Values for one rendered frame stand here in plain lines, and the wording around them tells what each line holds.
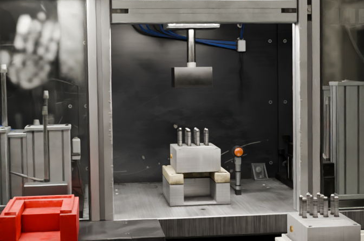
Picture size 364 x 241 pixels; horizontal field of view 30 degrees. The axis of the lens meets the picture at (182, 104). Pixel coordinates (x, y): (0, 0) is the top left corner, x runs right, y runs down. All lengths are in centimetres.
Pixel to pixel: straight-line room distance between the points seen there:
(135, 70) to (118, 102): 9
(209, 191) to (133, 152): 30
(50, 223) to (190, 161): 37
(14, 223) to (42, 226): 10
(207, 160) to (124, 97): 37
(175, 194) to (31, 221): 35
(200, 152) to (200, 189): 11
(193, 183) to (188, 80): 23
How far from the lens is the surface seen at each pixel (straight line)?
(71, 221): 114
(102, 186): 133
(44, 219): 123
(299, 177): 139
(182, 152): 145
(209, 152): 146
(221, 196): 146
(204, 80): 151
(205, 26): 150
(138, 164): 176
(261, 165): 180
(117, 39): 174
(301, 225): 122
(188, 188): 153
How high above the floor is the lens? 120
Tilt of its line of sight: 3 degrees down
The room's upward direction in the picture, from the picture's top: 1 degrees counter-clockwise
